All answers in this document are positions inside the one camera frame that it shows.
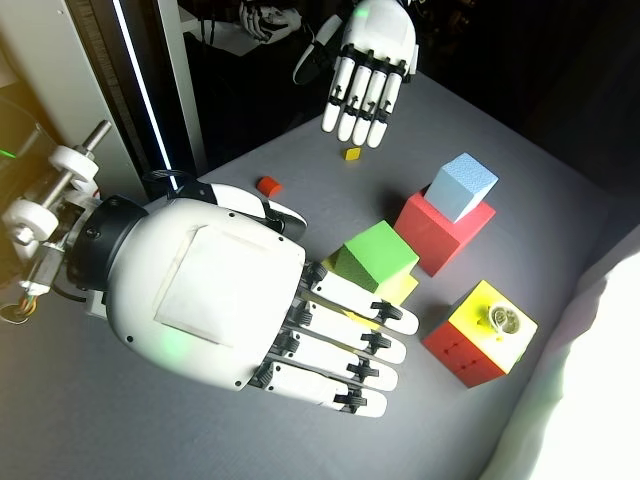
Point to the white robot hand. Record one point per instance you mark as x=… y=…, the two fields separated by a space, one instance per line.
x=200 y=290
x=380 y=35

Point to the large red foam block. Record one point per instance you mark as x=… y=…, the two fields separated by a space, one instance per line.
x=435 y=240

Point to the green foam block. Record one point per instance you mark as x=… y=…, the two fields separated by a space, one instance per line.
x=380 y=250

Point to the small yellow cube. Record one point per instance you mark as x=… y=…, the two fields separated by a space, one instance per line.
x=353 y=154

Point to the large yellow foam block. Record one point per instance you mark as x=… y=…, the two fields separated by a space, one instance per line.
x=402 y=287

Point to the small white patterned bowl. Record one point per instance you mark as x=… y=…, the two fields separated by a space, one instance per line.
x=505 y=320

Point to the white backdrop cloth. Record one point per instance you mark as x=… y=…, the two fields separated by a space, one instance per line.
x=590 y=375

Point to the light blue foam block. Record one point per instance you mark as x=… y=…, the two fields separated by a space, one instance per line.
x=460 y=185

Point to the multicoloured puzzle cube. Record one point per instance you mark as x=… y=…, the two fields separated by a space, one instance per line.
x=460 y=355

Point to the white robot body column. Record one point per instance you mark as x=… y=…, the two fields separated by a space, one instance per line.
x=50 y=60

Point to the grey table cloth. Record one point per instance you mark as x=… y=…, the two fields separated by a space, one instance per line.
x=150 y=425

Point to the small red cylinder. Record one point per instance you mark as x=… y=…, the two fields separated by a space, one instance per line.
x=270 y=186

